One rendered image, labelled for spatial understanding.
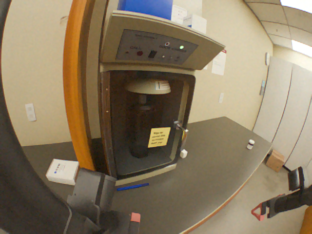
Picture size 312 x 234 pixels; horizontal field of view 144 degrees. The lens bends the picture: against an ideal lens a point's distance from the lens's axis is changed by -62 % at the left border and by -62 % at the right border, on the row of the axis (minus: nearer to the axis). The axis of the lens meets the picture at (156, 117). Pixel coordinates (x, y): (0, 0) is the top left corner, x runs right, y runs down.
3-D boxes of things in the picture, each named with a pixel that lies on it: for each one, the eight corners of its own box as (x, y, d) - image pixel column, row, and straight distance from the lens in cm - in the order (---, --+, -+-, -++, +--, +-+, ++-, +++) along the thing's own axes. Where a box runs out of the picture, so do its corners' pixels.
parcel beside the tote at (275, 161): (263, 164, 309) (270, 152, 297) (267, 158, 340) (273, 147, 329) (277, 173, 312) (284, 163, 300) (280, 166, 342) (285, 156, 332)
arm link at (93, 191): (30, 225, 20) (90, 263, 15) (46, 145, 18) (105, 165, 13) (74, 223, 29) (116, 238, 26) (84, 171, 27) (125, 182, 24)
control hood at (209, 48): (99, 62, 34) (103, 25, 35) (197, 69, 48) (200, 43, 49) (103, 63, 23) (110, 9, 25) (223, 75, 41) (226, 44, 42)
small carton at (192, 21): (181, 34, 40) (183, 17, 42) (195, 38, 43) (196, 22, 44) (191, 32, 36) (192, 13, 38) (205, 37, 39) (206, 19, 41)
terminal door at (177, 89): (112, 180, 54) (103, 70, 34) (176, 163, 64) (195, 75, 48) (112, 181, 54) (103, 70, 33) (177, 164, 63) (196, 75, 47)
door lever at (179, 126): (177, 143, 54) (171, 145, 52) (181, 122, 49) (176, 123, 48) (185, 150, 51) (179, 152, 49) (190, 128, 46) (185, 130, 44)
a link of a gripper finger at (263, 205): (247, 204, 52) (265, 201, 46) (260, 201, 57) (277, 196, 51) (246, 221, 53) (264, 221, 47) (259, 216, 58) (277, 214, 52)
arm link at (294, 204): (301, 208, 44) (307, 202, 49) (301, 185, 43) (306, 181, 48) (283, 213, 47) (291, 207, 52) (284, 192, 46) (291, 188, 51)
